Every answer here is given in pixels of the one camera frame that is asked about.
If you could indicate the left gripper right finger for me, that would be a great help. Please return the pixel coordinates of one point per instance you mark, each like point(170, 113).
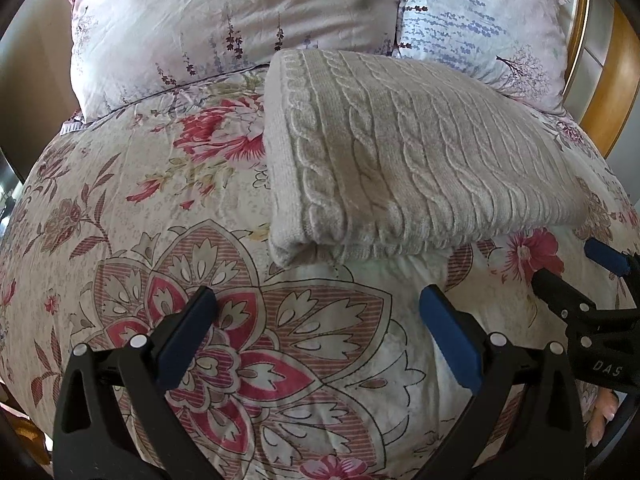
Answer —
point(546, 439)

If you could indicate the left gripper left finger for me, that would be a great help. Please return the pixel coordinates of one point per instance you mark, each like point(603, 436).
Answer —
point(91, 439)

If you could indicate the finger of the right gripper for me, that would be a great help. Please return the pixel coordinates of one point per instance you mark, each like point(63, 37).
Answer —
point(565, 299)
point(620, 264)

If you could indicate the beige cable knit sweater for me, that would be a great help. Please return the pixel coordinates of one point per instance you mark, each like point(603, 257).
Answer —
point(372, 157)

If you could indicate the person right hand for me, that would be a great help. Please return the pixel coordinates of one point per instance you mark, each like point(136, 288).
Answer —
point(604, 410)

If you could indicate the wooden headboard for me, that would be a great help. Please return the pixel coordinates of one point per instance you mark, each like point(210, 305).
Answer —
point(602, 74)

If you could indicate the floral bed quilt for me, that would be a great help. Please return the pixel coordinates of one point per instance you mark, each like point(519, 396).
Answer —
point(322, 372)

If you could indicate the right floral blue pillow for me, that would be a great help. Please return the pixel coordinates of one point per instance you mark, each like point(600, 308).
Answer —
point(516, 47)

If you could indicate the left floral pink pillow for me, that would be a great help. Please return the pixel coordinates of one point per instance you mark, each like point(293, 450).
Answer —
point(126, 50)

